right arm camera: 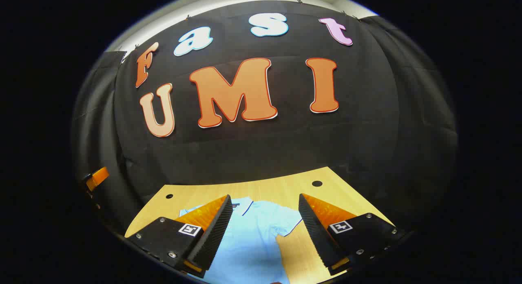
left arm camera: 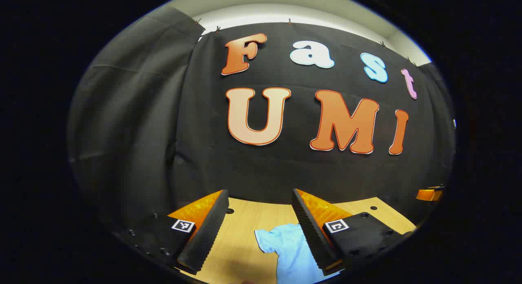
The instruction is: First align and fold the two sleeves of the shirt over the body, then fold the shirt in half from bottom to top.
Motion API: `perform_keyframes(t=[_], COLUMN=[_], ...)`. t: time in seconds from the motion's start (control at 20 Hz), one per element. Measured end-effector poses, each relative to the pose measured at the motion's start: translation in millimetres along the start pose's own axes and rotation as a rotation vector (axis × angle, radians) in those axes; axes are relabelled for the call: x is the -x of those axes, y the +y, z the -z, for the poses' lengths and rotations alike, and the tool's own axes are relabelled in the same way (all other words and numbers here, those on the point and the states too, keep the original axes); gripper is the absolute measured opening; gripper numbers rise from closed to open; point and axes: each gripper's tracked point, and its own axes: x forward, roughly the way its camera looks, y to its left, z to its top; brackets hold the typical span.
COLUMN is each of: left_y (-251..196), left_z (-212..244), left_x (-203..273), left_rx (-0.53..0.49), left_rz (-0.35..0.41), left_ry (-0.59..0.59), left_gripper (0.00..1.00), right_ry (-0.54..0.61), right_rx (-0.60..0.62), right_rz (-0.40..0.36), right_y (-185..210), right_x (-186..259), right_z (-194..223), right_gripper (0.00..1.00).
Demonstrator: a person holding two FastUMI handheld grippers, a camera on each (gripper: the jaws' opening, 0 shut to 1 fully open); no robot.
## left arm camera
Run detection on light blue T-shirt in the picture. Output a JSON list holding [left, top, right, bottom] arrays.
[[254, 224, 329, 284]]

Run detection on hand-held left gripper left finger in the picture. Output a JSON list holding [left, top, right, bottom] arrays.
[[112, 189, 230, 275]]

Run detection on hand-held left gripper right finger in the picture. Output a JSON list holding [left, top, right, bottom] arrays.
[[292, 189, 416, 276]]

